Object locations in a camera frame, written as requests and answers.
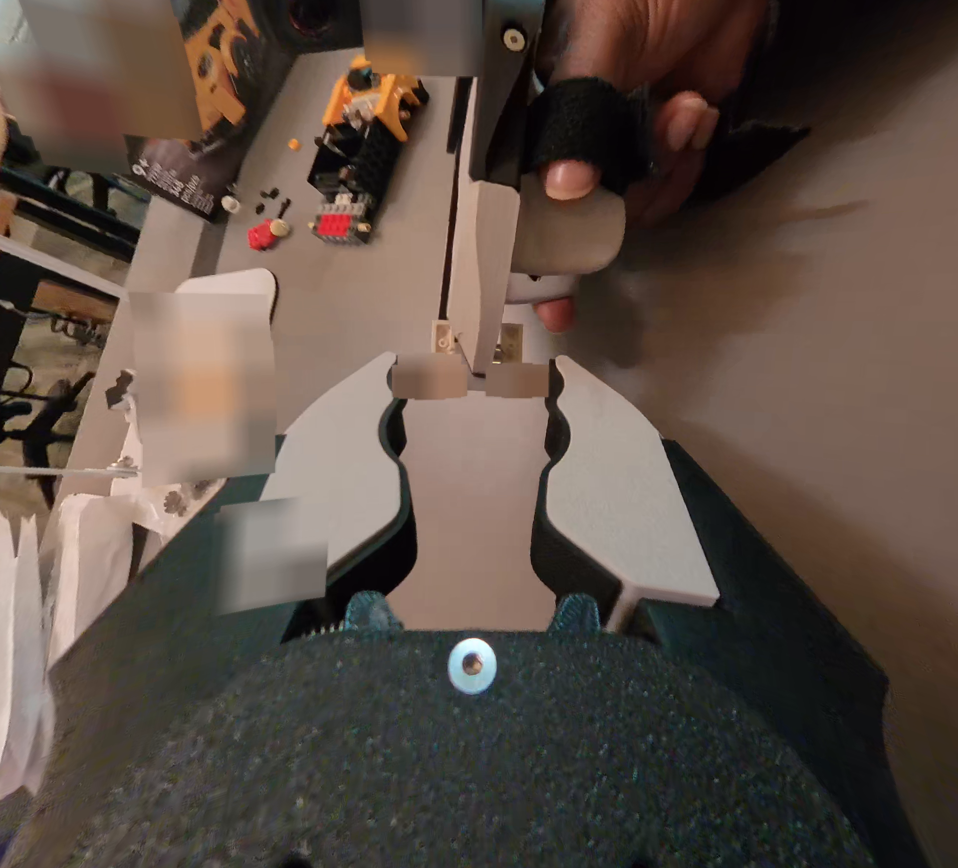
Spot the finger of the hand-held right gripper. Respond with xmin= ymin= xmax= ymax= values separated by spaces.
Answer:
xmin=447 ymin=76 xmax=522 ymax=377

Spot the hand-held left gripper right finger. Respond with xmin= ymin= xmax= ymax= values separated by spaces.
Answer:
xmin=533 ymin=355 xmax=721 ymax=631

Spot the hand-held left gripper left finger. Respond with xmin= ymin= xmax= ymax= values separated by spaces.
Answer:
xmin=258 ymin=352 xmax=416 ymax=581

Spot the small black white lego assembly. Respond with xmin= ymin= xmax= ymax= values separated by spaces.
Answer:
xmin=430 ymin=319 xmax=525 ymax=365

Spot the lego instruction booklet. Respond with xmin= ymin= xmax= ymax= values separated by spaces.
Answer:
xmin=0 ymin=492 xmax=147 ymax=798

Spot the person's right forearm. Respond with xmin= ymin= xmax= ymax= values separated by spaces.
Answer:
xmin=718 ymin=0 xmax=958 ymax=136

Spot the partly built lego car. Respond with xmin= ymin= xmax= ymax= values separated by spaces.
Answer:
xmin=307 ymin=56 xmax=432 ymax=246

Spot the lego car box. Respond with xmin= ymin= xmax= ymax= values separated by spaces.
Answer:
xmin=123 ymin=0 xmax=354 ymax=222

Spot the person's right hand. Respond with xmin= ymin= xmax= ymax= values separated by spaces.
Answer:
xmin=533 ymin=0 xmax=773 ymax=334

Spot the white oval tray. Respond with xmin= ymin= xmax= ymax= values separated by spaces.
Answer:
xmin=174 ymin=268 xmax=279 ymax=330

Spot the black chair base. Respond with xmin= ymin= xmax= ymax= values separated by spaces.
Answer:
xmin=0 ymin=363 xmax=98 ymax=483

